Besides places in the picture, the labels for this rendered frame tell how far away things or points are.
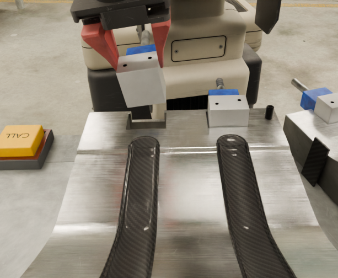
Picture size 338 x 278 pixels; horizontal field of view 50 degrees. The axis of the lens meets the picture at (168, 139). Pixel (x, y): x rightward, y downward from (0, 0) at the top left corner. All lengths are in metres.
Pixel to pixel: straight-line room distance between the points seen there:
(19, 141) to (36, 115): 1.71
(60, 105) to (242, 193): 2.01
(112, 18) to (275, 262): 0.28
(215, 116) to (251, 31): 0.70
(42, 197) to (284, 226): 0.33
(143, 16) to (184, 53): 0.44
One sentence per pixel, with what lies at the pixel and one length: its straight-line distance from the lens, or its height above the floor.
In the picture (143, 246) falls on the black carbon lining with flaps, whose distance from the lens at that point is 0.35.
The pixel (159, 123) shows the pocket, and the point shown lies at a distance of 0.52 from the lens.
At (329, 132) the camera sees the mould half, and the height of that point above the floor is 0.86.
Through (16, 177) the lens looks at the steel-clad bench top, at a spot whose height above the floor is 0.80.
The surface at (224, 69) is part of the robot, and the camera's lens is 0.83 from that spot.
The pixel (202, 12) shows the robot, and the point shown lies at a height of 0.91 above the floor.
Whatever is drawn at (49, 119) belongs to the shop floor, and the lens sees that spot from 2.24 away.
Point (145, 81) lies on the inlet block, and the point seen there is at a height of 0.96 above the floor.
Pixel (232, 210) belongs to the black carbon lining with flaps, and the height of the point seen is 0.88.
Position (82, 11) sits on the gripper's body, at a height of 1.05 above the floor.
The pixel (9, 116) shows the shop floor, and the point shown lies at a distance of 2.37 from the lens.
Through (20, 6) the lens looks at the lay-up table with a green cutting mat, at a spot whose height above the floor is 0.02.
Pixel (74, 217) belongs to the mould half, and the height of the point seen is 0.88.
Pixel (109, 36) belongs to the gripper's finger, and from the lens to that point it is 0.46.
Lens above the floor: 1.17
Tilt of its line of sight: 37 degrees down
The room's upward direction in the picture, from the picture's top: 2 degrees counter-clockwise
